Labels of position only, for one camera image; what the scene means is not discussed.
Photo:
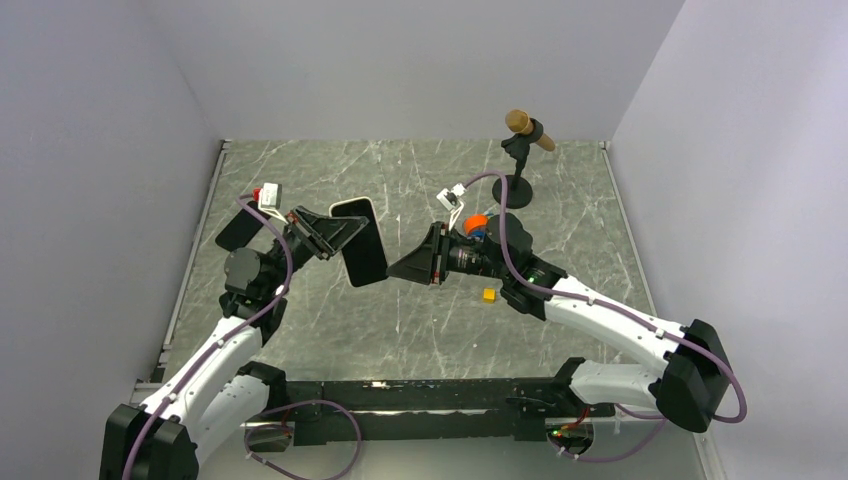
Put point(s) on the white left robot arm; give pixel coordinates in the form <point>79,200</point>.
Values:
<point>220,387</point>

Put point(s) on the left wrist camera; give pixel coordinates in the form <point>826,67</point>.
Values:
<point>268,198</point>

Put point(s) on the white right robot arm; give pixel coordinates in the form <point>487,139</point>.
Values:
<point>680,371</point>

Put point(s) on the black phone near left edge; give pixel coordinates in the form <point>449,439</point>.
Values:
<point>241,229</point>

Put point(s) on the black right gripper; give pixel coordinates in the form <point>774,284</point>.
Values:
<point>418,265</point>

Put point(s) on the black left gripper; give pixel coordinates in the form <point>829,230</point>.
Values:
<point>334,232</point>

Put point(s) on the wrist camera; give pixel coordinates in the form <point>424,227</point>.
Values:
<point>268,198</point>
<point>451,200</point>

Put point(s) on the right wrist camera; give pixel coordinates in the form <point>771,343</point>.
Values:
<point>451,200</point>

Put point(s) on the orange blue toy car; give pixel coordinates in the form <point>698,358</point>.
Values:
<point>475,226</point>

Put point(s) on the yellow cube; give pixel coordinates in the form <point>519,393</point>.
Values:
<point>489,295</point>

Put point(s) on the wooden microphone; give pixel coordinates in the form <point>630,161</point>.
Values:
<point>522,124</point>

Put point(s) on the beige phone case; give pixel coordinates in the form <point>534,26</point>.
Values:
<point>351,201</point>

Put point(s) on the black microphone stand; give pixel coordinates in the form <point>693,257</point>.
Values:
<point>515,188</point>

